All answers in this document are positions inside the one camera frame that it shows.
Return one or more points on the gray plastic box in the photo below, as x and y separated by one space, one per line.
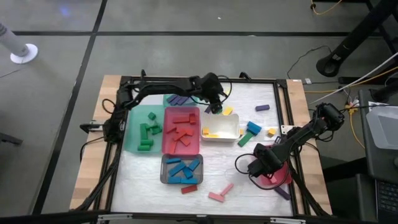
384 127

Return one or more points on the small white adapter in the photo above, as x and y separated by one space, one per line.
308 81

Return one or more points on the black stand leg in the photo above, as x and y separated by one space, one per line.
351 40

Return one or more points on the dark green wooden block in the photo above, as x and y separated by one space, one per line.
151 116

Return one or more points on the purple wooden block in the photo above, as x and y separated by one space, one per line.
184 100
172 99
178 100
207 109
262 107
282 193

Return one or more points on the gray translucent plastic bin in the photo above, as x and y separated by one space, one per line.
164 170

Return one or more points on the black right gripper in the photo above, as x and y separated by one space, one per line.
264 160

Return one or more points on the black keyboard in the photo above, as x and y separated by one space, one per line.
387 196

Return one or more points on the white table cover sheet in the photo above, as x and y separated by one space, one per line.
149 193

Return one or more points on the small teal plastic bin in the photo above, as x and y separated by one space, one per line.
164 101

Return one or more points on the black cabinet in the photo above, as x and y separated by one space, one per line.
373 168

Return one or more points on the dark floor object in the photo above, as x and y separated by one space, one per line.
9 138

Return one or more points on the large teal plastic bin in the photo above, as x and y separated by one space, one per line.
135 124

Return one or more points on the red translucent plastic bin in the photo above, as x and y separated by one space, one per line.
194 146
284 175

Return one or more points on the white round pole stand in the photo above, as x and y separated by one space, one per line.
23 53

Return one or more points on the white plastic bin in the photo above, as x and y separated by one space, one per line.
224 124

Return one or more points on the black aluminium table frame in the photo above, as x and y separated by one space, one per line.
255 80

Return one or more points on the green arch wooden block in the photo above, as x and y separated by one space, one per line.
156 129

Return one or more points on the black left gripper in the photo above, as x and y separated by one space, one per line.
210 87

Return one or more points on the black frame clamp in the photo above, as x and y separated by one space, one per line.
143 74
245 75

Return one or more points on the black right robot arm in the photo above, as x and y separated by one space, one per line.
298 137

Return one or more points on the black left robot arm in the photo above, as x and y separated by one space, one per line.
161 87

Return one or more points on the red wooden block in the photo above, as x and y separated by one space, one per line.
185 141
192 118
178 136
187 131
173 147
189 189
171 130
181 119

